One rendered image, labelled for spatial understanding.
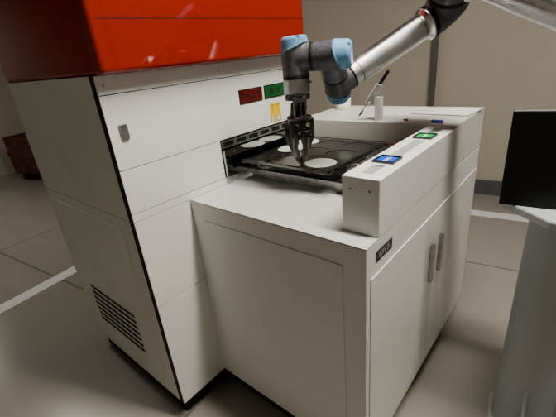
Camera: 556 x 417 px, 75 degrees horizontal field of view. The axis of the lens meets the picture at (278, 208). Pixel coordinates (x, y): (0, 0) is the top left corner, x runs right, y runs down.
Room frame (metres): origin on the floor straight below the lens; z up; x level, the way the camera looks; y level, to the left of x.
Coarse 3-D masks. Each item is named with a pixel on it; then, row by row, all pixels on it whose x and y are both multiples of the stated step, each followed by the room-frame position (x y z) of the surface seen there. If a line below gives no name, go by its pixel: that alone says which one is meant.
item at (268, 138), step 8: (264, 136) 1.38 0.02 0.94; (272, 136) 1.40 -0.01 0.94; (280, 136) 1.43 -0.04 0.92; (240, 144) 1.28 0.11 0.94; (248, 144) 1.30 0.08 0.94; (256, 144) 1.33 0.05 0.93; (224, 152) 1.21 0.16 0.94; (232, 152) 1.24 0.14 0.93; (224, 160) 1.21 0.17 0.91; (224, 168) 1.22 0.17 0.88; (232, 168) 1.23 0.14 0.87; (240, 168) 1.25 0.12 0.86; (248, 168) 1.28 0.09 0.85
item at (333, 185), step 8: (256, 168) 1.27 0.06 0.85; (256, 176) 1.26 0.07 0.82; (264, 176) 1.24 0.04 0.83; (272, 176) 1.21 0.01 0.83; (280, 176) 1.19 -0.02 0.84; (288, 176) 1.16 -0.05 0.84; (296, 176) 1.14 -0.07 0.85; (304, 176) 1.12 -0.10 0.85; (312, 176) 1.11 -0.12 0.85; (304, 184) 1.12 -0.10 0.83; (312, 184) 1.10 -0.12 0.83; (320, 184) 1.08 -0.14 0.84; (328, 184) 1.05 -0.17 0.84; (336, 184) 1.04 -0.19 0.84
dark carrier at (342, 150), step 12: (312, 144) 1.34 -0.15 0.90; (324, 144) 1.33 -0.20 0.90; (336, 144) 1.31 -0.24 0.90; (348, 144) 1.29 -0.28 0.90; (360, 144) 1.28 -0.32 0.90; (372, 144) 1.25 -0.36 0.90; (252, 156) 1.25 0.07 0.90; (264, 156) 1.24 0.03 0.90; (276, 156) 1.22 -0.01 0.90; (288, 156) 1.21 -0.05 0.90; (300, 156) 1.19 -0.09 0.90; (312, 156) 1.17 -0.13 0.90; (324, 156) 1.16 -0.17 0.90; (336, 156) 1.15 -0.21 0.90; (348, 156) 1.13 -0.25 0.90; (312, 168) 1.04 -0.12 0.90; (324, 168) 1.03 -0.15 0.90
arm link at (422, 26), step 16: (416, 16) 1.17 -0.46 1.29; (432, 16) 1.13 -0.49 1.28; (448, 16) 1.13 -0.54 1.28; (400, 32) 1.14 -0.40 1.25; (416, 32) 1.13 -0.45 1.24; (432, 32) 1.15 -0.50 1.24; (368, 48) 1.15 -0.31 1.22; (384, 48) 1.12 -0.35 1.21; (400, 48) 1.13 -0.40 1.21; (352, 64) 1.12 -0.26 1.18; (368, 64) 1.11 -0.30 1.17; (384, 64) 1.12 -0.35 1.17; (352, 80) 1.10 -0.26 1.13; (336, 96) 1.11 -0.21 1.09
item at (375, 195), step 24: (408, 144) 0.99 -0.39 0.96; (432, 144) 0.96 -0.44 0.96; (360, 168) 0.82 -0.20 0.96; (384, 168) 0.80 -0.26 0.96; (408, 168) 0.84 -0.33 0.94; (432, 168) 0.97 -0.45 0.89; (360, 192) 0.75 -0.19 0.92; (384, 192) 0.74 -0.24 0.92; (408, 192) 0.84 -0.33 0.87; (360, 216) 0.75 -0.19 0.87; (384, 216) 0.74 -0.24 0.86
